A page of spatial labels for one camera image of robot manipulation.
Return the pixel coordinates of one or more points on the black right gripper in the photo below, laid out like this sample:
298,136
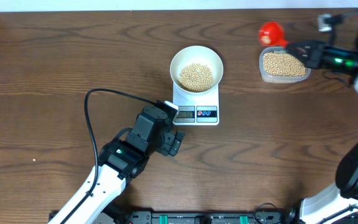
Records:
315,58

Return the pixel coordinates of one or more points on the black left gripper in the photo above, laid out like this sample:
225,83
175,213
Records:
171,142

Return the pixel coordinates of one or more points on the red plastic measuring scoop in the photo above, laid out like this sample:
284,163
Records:
272,34

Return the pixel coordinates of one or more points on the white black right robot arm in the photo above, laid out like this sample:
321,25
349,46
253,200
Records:
340,199

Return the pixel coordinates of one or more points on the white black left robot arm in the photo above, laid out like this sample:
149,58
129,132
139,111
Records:
122,160

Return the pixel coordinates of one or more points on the white digital kitchen scale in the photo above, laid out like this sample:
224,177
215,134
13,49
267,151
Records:
196,109

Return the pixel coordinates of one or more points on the soybeans in white bowl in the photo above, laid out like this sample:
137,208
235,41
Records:
196,78

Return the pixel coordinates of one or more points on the white round bowl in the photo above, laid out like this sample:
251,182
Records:
197,54

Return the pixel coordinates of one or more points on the pile of soybeans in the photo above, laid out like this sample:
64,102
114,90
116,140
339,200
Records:
283,65

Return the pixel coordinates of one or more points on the clear plastic food container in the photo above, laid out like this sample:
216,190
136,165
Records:
277,79

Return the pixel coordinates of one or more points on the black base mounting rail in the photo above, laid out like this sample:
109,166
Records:
146,217

